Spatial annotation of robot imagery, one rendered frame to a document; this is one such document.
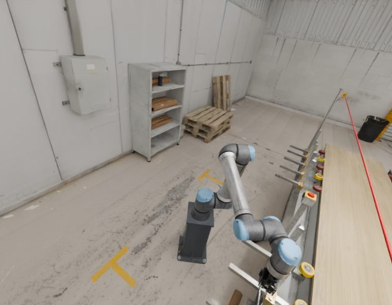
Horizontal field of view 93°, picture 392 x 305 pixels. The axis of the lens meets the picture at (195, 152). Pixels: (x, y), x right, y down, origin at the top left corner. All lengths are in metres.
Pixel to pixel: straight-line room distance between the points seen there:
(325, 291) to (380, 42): 7.70
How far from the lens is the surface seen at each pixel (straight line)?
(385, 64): 8.52
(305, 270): 1.53
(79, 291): 2.28
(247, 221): 0.95
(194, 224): 1.82
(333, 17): 8.46
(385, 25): 8.54
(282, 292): 1.73
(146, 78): 2.92
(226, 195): 1.64
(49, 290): 2.37
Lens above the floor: 2.03
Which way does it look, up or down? 32 degrees down
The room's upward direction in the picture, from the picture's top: 10 degrees clockwise
